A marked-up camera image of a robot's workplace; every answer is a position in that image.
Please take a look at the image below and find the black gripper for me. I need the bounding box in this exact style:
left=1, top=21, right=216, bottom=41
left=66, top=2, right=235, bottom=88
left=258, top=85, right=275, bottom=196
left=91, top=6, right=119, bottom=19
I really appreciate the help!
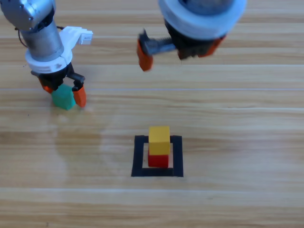
left=37, top=63, right=87, bottom=108
left=136, top=20, right=228, bottom=72

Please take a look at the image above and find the green cube block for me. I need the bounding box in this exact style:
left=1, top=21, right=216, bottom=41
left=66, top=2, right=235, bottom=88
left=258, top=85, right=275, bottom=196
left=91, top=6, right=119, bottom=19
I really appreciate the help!
left=51, top=85, right=76, bottom=111

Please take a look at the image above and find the yellow cube block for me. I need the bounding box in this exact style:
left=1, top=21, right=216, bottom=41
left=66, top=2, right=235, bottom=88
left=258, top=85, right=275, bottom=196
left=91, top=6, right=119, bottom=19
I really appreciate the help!
left=148, top=125, right=171, bottom=155

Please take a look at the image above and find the red cube block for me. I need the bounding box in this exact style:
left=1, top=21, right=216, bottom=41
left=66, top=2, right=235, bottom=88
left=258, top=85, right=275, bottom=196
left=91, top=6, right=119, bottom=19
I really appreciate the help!
left=147, top=149, right=170, bottom=168

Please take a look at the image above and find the black tape square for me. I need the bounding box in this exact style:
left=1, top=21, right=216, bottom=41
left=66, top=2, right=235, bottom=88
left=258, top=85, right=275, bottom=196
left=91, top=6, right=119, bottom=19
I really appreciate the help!
left=131, top=135, right=184, bottom=178

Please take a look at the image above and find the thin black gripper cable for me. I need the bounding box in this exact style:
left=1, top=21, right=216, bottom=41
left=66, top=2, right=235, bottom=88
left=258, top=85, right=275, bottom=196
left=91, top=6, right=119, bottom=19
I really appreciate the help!
left=14, top=26, right=26, bottom=48

